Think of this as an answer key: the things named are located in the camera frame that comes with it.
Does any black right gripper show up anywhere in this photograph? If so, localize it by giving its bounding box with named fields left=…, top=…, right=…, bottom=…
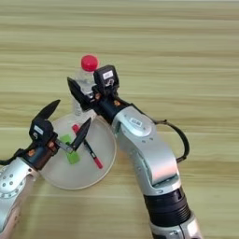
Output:
left=66, top=77, right=134, bottom=125

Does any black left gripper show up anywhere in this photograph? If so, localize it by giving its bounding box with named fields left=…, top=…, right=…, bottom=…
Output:
left=22, top=99, right=92, bottom=171

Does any clear red-capped water bottle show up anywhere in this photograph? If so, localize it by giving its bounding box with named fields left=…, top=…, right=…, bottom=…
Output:
left=72, top=54, right=100, bottom=123

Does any red and black marker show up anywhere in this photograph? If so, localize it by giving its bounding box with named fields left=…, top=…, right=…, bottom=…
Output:
left=71, top=123, right=104, bottom=170

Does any black labelled box left gripper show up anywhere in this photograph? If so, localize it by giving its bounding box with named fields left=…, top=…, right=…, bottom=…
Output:
left=28, top=118, right=56, bottom=148

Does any black labelled box gripper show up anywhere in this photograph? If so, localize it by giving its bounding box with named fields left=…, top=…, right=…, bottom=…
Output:
left=92, top=64, right=120, bottom=94
left=28, top=118, right=56, bottom=148

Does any black labelled box right gripper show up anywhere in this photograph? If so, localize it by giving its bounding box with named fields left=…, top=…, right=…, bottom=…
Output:
left=92, top=64, right=120, bottom=94

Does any green rectangular block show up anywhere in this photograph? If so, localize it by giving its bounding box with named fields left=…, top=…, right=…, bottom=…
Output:
left=59, top=134, right=81, bottom=165

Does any round beige plate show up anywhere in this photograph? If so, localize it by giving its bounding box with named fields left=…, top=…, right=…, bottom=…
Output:
left=38, top=112, right=118, bottom=190

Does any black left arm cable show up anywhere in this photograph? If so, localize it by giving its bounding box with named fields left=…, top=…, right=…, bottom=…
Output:
left=0, top=148, right=26, bottom=166

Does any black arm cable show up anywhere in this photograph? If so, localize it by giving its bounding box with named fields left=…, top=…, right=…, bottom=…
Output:
left=0, top=148, right=26, bottom=166
left=148, top=118, right=190, bottom=164

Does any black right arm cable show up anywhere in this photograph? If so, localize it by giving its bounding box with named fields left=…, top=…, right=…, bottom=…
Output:
left=148, top=118, right=190, bottom=164

